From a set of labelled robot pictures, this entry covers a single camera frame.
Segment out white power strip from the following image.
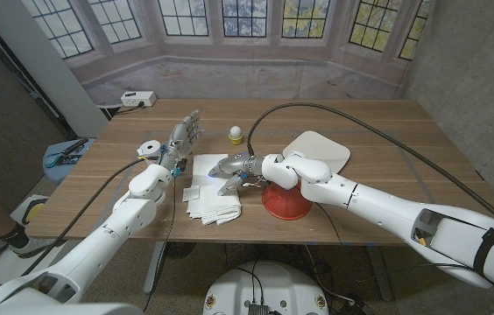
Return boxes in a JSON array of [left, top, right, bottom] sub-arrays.
[[119, 90, 158, 109]]

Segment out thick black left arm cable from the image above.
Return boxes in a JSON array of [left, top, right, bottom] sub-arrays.
[[21, 157, 147, 277]]

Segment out white yellow floor board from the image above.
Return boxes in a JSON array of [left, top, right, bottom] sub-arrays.
[[10, 194, 50, 227]]

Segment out yellow cup with white ball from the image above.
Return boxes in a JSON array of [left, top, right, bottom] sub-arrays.
[[228, 125, 243, 146]]

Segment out white receipt paper roll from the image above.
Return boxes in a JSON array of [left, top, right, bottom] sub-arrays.
[[137, 139, 164, 165]]

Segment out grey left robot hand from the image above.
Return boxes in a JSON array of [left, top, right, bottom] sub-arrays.
[[159, 109, 206, 170]]

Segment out blue round stool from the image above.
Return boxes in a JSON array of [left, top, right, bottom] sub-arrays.
[[42, 137, 97, 185]]

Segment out black hand tool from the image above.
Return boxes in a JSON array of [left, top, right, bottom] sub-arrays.
[[60, 137, 89, 155]]

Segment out thin black wire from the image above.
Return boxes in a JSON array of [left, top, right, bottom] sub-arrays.
[[314, 201, 476, 284], [144, 174, 178, 312]]

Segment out teal handled pliers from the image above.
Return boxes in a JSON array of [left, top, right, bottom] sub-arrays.
[[44, 153, 82, 170]]

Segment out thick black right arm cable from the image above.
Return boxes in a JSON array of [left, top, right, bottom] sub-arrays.
[[246, 102, 494, 240]]

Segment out red bowl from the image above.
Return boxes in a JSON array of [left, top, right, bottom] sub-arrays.
[[261, 181, 314, 221]]

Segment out white cloth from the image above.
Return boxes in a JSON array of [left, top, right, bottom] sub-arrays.
[[182, 152, 243, 227]]

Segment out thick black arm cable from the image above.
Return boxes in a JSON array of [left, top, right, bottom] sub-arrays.
[[21, 157, 147, 277], [246, 102, 494, 240]]

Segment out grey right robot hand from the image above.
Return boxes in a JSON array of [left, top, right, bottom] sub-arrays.
[[208, 151, 265, 197]]

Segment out white square dish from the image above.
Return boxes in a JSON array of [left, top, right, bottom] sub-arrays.
[[281, 129, 352, 175]]

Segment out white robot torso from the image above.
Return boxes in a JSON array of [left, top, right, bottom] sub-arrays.
[[202, 261, 330, 315]]

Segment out grey table leg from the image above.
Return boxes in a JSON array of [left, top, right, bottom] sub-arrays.
[[367, 244, 395, 302]]

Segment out printed window backdrop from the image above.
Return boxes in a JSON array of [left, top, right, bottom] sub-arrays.
[[18, 0, 434, 106]]

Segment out white table leg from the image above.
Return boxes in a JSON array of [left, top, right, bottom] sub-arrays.
[[144, 241, 167, 294]]

